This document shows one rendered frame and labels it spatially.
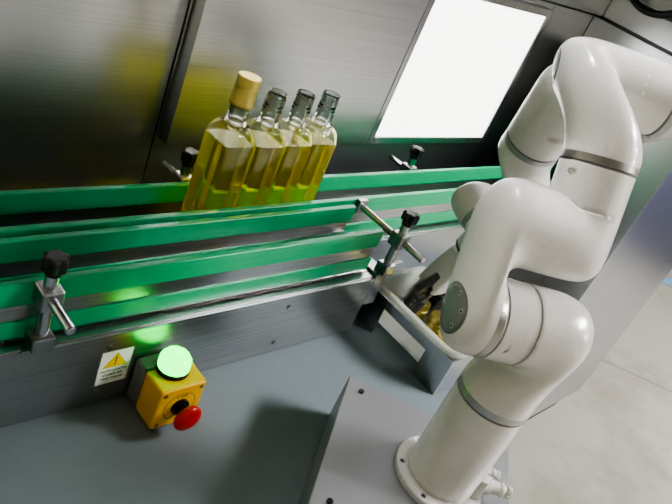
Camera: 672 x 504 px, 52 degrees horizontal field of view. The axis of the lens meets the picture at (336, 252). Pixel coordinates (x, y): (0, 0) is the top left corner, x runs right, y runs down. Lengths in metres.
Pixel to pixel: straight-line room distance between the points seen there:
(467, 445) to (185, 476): 0.36
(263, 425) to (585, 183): 0.56
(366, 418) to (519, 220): 0.40
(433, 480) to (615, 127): 0.47
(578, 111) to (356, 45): 0.57
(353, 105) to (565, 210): 0.67
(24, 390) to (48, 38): 0.45
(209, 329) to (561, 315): 0.48
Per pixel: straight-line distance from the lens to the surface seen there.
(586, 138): 0.79
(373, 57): 1.32
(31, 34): 1.00
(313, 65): 1.23
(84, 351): 0.90
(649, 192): 1.87
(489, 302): 0.74
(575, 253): 0.78
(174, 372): 0.93
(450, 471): 0.91
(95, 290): 0.87
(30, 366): 0.88
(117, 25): 1.04
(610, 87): 0.80
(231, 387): 1.07
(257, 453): 1.00
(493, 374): 0.84
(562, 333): 0.79
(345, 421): 0.97
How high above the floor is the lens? 1.48
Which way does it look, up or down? 29 degrees down
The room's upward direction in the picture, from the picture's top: 24 degrees clockwise
